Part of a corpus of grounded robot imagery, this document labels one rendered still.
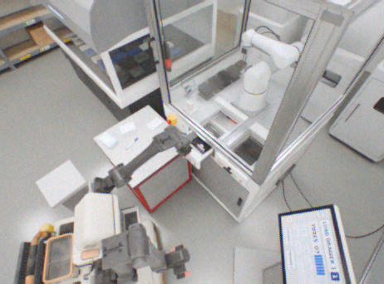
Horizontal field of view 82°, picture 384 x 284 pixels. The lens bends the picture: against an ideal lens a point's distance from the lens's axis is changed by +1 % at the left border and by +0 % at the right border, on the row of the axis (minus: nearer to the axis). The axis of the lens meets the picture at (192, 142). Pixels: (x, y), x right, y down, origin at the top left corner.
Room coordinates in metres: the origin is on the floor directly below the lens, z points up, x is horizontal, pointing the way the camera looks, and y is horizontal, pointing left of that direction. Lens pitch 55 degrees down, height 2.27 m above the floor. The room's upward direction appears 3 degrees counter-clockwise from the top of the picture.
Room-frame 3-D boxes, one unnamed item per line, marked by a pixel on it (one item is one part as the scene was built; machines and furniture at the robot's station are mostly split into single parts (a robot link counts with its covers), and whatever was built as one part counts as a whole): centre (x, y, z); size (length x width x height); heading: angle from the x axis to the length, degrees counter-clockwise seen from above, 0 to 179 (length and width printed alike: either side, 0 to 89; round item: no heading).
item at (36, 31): (3.98, 2.54, 0.28); 0.41 x 0.32 x 0.28; 132
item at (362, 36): (0.88, -0.77, 1.52); 0.87 x 0.01 x 0.86; 129
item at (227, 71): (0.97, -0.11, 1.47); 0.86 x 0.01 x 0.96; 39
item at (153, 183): (1.11, 0.43, 0.38); 0.62 x 0.58 x 0.76; 39
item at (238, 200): (1.25, -0.47, 0.40); 1.03 x 0.95 x 0.80; 39
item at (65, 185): (0.77, 1.01, 0.38); 0.30 x 0.30 x 0.76; 42
